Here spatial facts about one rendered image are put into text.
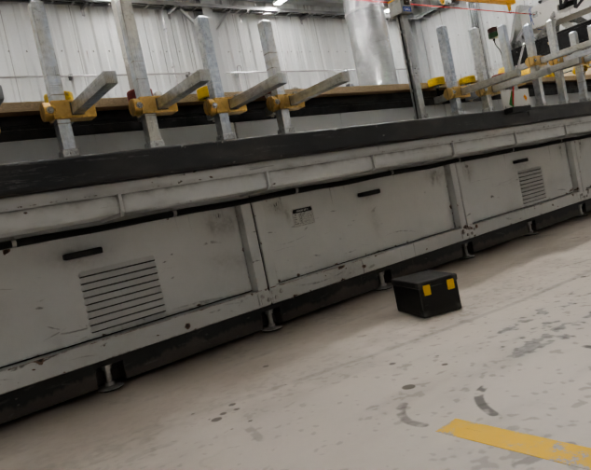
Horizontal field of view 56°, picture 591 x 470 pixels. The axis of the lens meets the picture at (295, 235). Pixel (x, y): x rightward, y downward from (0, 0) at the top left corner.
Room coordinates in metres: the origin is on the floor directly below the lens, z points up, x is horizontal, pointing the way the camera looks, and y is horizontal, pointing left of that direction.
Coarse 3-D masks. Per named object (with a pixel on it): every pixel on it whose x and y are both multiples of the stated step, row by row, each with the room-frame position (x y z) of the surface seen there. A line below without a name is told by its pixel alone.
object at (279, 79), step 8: (264, 80) 1.66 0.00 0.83; (272, 80) 1.63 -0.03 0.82; (280, 80) 1.61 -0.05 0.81; (256, 88) 1.70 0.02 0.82; (264, 88) 1.67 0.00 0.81; (272, 88) 1.65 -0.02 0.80; (240, 96) 1.78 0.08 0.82; (248, 96) 1.74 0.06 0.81; (256, 96) 1.72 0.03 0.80; (232, 104) 1.82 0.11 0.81; (240, 104) 1.80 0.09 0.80
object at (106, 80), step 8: (104, 72) 1.31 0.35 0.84; (112, 72) 1.32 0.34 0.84; (96, 80) 1.35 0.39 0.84; (104, 80) 1.31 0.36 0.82; (112, 80) 1.32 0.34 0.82; (88, 88) 1.41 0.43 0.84; (96, 88) 1.36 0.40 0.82; (104, 88) 1.35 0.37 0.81; (112, 88) 1.36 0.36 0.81; (80, 96) 1.46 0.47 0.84; (88, 96) 1.42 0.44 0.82; (96, 96) 1.40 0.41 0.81; (72, 104) 1.52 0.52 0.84; (80, 104) 1.47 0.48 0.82; (88, 104) 1.47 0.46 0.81; (80, 112) 1.53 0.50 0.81
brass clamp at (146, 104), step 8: (144, 96) 1.66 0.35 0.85; (152, 96) 1.68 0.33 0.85; (136, 104) 1.65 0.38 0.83; (144, 104) 1.66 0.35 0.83; (152, 104) 1.67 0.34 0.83; (176, 104) 1.72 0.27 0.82; (136, 112) 1.65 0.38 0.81; (144, 112) 1.66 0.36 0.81; (152, 112) 1.67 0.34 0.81; (160, 112) 1.69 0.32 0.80; (168, 112) 1.71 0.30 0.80
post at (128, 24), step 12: (120, 0) 1.66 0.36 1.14; (120, 12) 1.67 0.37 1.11; (132, 12) 1.68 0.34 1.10; (120, 24) 1.69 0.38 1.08; (132, 24) 1.68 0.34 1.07; (132, 36) 1.67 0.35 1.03; (132, 48) 1.67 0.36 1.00; (132, 60) 1.66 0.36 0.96; (132, 72) 1.68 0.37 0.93; (144, 72) 1.68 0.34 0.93; (144, 84) 1.68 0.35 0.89; (144, 120) 1.67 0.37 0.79; (156, 120) 1.68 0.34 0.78; (144, 132) 1.68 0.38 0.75; (156, 132) 1.68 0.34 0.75
